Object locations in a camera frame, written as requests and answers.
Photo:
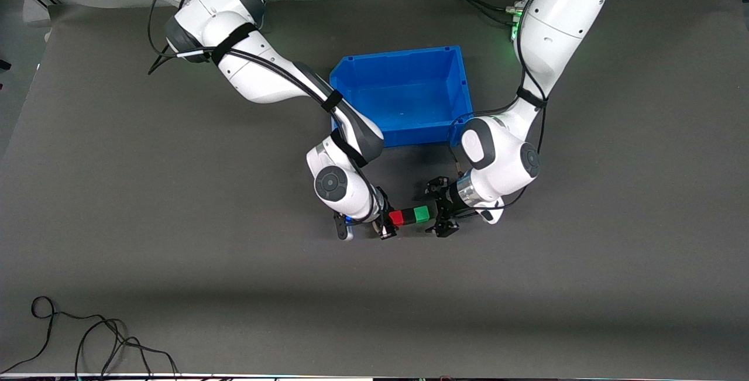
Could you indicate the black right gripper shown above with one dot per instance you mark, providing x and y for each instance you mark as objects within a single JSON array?
[{"x": 385, "y": 215}]

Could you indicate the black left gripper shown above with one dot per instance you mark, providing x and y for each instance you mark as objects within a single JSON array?
[{"x": 449, "y": 200}]

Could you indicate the red cube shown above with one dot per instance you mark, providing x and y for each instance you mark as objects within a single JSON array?
[{"x": 397, "y": 218}]

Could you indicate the green cube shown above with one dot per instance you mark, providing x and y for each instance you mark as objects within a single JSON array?
[{"x": 422, "y": 213}]

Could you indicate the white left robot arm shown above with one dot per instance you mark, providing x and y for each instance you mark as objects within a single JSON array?
[{"x": 556, "y": 30}]

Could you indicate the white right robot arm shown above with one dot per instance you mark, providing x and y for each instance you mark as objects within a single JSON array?
[{"x": 263, "y": 76}]

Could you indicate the black cube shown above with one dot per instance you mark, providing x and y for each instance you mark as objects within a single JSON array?
[{"x": 409, "y": 216}]

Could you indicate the blue plastic bin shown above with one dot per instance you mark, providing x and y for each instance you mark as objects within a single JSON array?
[{"x": 404, "y": 94}]

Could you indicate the grey table mat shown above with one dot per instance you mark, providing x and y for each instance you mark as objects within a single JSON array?
[{"x": 175, "y": 223}]

